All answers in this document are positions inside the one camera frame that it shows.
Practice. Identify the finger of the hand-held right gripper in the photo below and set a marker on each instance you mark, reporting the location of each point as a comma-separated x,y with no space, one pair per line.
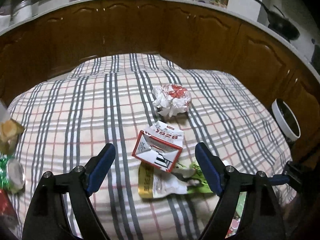
278,179

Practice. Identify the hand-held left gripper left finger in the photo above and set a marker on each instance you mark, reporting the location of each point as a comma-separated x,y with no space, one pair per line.
101,170

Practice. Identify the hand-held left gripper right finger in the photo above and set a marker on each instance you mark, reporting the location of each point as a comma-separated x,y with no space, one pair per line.
208,168

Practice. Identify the green snack bag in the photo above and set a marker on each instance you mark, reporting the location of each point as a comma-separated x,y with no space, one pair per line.
165,185

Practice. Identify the green milk carton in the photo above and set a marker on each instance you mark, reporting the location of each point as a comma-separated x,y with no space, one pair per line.
237,210

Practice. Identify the red white paper box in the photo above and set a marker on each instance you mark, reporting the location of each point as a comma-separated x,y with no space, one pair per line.
156,147

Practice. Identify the white round basin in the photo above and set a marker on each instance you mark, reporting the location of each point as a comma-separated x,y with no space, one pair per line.
286,120

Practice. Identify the white red paper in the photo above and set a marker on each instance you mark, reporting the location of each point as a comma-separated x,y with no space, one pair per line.
172,100

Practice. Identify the person's right hand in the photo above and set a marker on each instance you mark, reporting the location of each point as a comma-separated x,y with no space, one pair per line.
292,210

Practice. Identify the plaid tablecloth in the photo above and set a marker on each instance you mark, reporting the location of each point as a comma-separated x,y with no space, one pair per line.
100,110

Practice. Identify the crushed green can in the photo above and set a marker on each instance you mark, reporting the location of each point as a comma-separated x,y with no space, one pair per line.
13,176

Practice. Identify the crushed yellow white carton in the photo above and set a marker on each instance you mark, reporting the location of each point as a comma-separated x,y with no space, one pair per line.
10,135

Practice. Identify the crushed red can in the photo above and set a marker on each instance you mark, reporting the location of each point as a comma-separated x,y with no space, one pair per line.
5,207

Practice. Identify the dark stockpot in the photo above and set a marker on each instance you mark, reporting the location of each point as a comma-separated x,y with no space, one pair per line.
316,53

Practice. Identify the wooden lower cabinets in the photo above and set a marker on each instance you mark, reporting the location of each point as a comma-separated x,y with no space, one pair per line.
150,30

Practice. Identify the black wok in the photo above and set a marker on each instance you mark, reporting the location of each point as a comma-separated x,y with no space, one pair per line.
283,25

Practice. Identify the white kitchen countertop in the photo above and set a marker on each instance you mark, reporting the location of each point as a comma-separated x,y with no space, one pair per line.
217,8

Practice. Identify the seasoning bottles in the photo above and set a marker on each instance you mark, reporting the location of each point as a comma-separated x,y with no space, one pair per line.
220,0

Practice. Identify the white pot with lid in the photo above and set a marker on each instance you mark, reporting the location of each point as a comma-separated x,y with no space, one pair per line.
22,11

